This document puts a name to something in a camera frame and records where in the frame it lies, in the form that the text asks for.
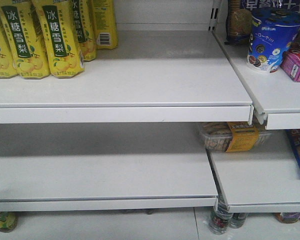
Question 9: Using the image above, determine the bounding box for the orange can under shelf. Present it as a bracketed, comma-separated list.
[274, 212, 300, 224]

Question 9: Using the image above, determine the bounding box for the yellow green can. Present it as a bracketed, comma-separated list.
[0, 212, 18, 233]

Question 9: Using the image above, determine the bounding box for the blue cookie cup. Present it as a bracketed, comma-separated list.
[246, 7, 300, 74]

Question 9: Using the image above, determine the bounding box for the boxed biscuit pack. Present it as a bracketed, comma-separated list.
[198, 122, 272, 153]

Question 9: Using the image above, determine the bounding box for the white shelf unit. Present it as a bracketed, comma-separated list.
[0, 0, 300, 212]

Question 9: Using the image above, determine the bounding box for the brown cracker pack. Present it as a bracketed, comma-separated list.
[226, 0, 252, 45]

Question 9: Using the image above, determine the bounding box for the pink snack box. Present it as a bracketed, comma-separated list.
[280, 48, 300, 83]

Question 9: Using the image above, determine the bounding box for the clear bottle under shelf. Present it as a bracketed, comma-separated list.
[208, 206, 233, 235]
[229, 212, 249, 229]

